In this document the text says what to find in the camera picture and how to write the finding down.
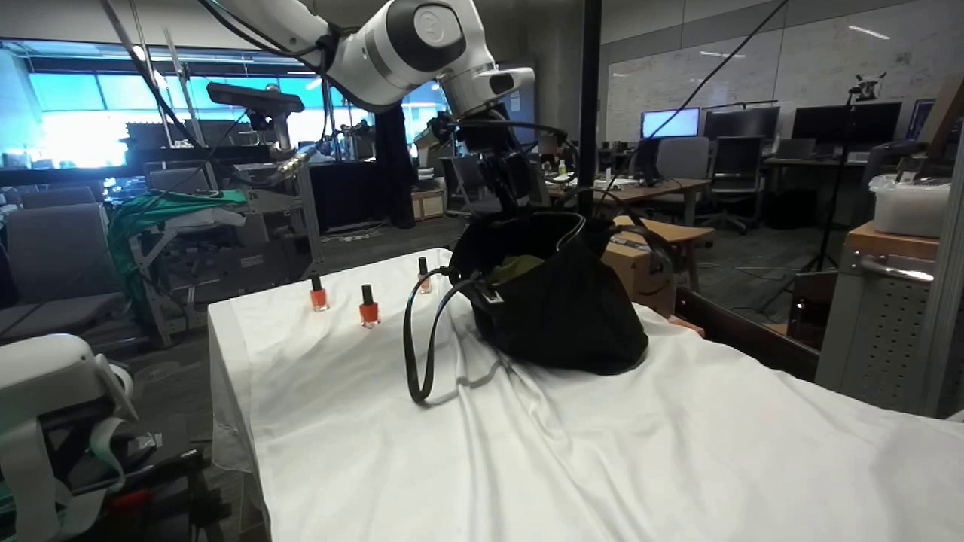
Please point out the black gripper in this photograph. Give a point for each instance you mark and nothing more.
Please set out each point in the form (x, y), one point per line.
(492, 144)

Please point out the red-orange nail polish bottle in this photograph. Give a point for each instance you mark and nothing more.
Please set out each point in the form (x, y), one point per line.
(367, 304)
(319, 292)

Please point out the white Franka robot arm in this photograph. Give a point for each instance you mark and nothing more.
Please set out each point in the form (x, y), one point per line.
(402, 47)

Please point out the yellow-green cloth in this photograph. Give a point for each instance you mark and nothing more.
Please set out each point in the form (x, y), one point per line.
(514, 270)

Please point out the black vertical pole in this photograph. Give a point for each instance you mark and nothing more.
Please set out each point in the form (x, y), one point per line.
(590, 99)

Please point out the wooden desk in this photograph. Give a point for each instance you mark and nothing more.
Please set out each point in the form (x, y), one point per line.
(651, 187)

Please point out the cardboard box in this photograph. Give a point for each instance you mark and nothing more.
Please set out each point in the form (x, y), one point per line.
(642, 264)

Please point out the blue lit monitor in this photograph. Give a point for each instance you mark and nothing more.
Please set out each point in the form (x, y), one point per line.
(671, 125)

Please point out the wooden bench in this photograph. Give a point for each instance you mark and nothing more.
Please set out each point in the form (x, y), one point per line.
(689, 231)

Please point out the black office chair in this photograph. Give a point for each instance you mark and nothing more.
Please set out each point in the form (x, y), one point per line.
(740, 168)

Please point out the black low bench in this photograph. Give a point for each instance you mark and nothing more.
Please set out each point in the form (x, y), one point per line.
(755, 336)

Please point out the white tablecloth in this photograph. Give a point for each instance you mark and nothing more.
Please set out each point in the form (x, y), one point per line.
(651, 453)

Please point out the dark wide monitor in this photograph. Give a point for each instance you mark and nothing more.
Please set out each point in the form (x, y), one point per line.
(844, 125)

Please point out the teal green fabric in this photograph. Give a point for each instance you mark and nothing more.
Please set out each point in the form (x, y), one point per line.
(170, 210)

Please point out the wooden board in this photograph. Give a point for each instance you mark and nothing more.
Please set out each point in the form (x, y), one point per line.
(890, 243)

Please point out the gray perforated metal cabinet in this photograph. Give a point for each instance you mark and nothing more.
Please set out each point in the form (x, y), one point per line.
(878, 333)

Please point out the white plastic container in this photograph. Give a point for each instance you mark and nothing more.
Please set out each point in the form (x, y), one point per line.
(907, 202)

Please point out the gray upholstered chair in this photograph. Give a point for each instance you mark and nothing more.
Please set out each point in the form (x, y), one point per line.
(49, 249)

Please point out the black camera tripod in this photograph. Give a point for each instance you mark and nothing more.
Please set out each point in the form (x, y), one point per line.
(837, 180)

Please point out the aluminium frame post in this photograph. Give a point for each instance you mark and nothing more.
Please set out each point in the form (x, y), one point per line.
(950, 303)

